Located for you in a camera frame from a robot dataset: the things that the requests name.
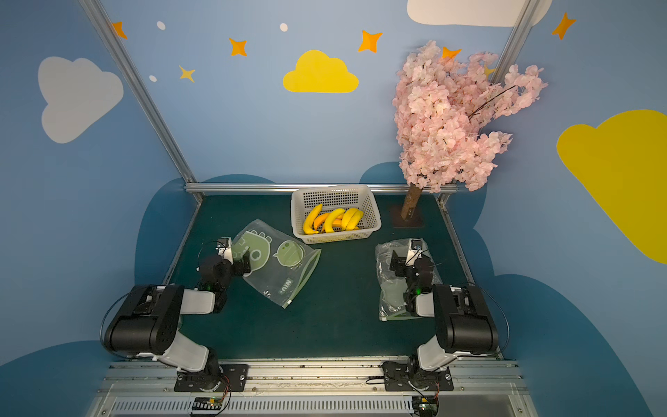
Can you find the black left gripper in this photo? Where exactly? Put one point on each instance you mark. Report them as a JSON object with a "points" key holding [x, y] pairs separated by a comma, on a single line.
{"points": [[238, 261]]}

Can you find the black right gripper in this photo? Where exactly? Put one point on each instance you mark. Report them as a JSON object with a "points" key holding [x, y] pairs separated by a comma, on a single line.
{"points": [[399, 263]]}

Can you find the clear zip-top bag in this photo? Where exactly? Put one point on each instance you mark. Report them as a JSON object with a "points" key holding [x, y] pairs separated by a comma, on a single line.
{"points": [[395, 303]]}

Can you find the green printed zip-top bag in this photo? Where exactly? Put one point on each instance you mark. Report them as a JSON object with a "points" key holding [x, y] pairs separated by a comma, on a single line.
{"points": [[280, 265]]}

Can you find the orange banana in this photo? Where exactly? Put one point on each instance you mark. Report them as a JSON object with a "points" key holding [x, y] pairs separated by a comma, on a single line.
{"points": [[337, 222], [320, 221]]}

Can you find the yellow banana bunch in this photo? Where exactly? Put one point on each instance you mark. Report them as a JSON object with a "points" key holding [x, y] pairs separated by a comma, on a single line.
{"points": [[351, 219], [308, 226]]}

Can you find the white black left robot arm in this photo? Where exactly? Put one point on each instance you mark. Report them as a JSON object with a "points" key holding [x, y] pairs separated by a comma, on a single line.
{"points": [[147, 323]]}

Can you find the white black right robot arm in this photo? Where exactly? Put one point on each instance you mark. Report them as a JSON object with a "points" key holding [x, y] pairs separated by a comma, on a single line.
{"points": [[464, 326]]}

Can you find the white perforated plastic basket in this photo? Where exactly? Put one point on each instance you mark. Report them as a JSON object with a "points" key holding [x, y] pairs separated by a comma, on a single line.
{"points": [[342, 197]]}

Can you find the right circuit board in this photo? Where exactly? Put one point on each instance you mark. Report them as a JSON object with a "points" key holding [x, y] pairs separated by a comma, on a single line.
{"points": [[425, 406]]}

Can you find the circuit board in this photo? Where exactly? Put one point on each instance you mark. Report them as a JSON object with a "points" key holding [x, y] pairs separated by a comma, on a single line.
{"points": [[206, 406], [425, 406]]}

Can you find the left circuit board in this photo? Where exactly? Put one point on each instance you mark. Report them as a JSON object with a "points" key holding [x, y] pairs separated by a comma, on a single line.
{"points": [[206, 406]]}

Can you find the artificial pink blossom tree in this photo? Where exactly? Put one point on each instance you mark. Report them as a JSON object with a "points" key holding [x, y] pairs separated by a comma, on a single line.
{"points": [[442, 107]]}

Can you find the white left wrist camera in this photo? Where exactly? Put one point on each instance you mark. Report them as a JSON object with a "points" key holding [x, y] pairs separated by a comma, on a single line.
{"points": [[224, 249]]}

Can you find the dark square tree base plate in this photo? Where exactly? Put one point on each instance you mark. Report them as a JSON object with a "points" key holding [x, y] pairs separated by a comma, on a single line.
{"points": [[414, 221]]}

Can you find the aluminium right frame rail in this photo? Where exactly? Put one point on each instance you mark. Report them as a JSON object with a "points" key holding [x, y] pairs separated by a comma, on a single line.
{"points": [[461, 212]]}

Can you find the aluminium frame rail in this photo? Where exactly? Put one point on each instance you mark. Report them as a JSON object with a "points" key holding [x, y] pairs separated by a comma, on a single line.
{"points": [[244, 189], [461, 212]]}

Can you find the aluminium back frame rail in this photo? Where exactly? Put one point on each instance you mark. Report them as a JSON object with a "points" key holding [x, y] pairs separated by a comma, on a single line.
{"points": [[244, 189]]}

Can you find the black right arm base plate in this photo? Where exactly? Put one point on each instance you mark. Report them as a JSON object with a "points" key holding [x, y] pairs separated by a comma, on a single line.
{"points": [[399, 376]]}

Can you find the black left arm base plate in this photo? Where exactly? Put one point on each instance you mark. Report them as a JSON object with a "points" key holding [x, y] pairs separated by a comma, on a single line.
{"points": [[228, 377]]}

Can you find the aluminium front rail bed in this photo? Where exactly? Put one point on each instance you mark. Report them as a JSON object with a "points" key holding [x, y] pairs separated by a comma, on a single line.
{"points": [[339, 386]]}

